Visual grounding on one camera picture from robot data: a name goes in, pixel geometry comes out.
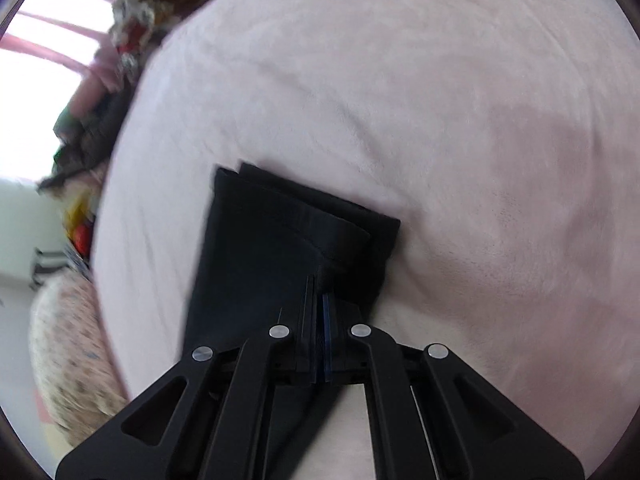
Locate pink curtain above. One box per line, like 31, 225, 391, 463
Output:
7, 10, 118, 78

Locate yellow plush toy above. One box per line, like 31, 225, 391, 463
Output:
65, 194, 95, 233

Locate black pants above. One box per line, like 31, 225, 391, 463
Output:
180, 161, 402, 480

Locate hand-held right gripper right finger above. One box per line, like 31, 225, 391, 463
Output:
321, 290, 585, 480

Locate pink bed blanket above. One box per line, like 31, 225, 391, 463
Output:
92, 0, 640, 480

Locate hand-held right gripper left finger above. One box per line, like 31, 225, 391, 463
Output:
55, 275, 321, 480

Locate multicoloured clutter pile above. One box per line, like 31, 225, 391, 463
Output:
107, 0, 168, 78

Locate dark metal stand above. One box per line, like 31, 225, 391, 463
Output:
31, 246, 67, 288

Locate black reclining chair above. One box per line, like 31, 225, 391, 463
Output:
37, 82, 132, 196

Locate folded bear print duvet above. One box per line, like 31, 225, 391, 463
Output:
29, 272, 130, 443

